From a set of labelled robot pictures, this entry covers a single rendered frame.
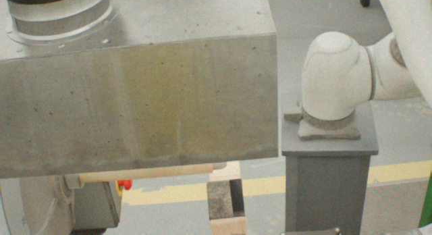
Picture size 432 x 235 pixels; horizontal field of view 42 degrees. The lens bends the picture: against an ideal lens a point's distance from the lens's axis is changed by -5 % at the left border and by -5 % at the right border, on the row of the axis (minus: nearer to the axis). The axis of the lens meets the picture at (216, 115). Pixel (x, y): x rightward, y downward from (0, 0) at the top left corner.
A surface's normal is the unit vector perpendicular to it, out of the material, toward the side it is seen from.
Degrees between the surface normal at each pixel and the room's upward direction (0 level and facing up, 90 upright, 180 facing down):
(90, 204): 90
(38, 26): 90
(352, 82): 80
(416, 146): 0
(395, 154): 0
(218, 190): 6
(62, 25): 90
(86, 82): 90
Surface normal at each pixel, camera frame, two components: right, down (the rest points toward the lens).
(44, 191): 0.99, -0.06
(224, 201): -0.09, -0.66
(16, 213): 0.02, 0.30
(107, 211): 0.05, 0.61
